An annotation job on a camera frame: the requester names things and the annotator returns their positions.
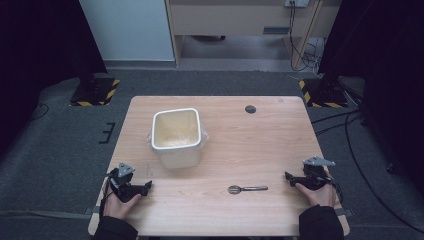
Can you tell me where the black floor cable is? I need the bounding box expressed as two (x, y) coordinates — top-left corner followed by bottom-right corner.
(30, 102), (50, 122)
(344, 111), (424, 235)
(310, 108), (363, 125)

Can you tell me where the person's left hand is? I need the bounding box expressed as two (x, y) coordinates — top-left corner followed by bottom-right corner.
(102, 185), (143, 221)

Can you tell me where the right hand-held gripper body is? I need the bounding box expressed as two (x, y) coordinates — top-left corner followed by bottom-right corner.
(293, 156), (337, 192)

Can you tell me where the white plastic bin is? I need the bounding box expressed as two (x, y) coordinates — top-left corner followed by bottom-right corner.
(151, 107), (204, 170)

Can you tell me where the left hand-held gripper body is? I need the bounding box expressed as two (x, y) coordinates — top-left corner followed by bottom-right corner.
(107, 162), (145, 204)

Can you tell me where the black cable bundle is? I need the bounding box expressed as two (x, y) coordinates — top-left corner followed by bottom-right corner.
(287, 1), (325, 78)

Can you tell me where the metal spoon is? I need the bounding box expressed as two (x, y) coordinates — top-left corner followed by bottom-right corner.
(227, 184), (269, 196)

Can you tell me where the black curtain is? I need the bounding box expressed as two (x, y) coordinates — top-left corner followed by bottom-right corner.
(0, 0), (108, 158)
(317, 0), (424, 196)

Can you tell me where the black striped stand base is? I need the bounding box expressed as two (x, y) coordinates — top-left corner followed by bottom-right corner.
(298, 77), (350, 109)
(68, 76), (121, 107)

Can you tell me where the person's right hand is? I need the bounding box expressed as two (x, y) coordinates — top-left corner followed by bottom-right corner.
(294, 170), (338, 209)

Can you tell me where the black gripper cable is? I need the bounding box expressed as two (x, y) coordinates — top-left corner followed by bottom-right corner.
(324, 176), (345, 205)
(99, 171), (116, 219)

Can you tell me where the grey power strip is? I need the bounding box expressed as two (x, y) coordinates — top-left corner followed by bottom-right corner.
(283, 0), (310, 9)

